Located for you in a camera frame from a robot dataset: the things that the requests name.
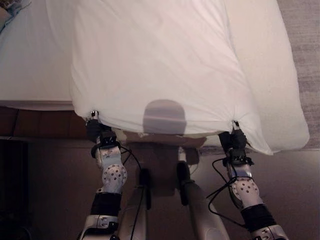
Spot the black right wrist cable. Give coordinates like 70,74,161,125
206,154,252,230

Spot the white duvet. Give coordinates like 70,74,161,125
44,0,311,156

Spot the grey woven rug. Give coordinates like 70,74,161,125
276,0,320,151

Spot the light blue crumpled cloth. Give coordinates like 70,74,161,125
0,0,33,34

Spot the brown wooden bed frame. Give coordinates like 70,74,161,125
0,104,94,145

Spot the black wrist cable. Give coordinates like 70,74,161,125
119,146,144,240
206,154,252,230

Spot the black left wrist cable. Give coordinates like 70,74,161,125
119,146,144,240

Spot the robot right five-finger hand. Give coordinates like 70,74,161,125
218,119,248,152

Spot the mattress with white sheet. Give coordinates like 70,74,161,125
0,0,77,111

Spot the robot left five-finger hand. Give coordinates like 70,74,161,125
84,109,113,144

